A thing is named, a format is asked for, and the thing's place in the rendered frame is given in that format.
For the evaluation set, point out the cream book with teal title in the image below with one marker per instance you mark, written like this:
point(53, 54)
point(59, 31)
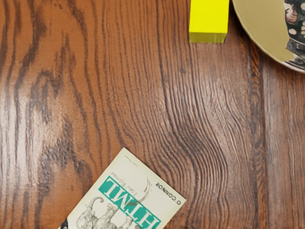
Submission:
point(124, 200)

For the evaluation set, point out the yellow block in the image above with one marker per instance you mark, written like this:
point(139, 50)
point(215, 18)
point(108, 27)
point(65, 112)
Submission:
point(208, 16)

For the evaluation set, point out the cream patterned plate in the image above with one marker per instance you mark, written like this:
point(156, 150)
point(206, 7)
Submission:
point(267, 26)

